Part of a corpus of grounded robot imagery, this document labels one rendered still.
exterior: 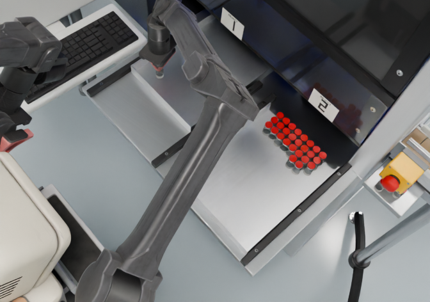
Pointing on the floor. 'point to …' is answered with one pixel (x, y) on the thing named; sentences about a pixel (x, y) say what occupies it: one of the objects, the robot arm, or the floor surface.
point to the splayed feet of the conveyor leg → (357, 218)
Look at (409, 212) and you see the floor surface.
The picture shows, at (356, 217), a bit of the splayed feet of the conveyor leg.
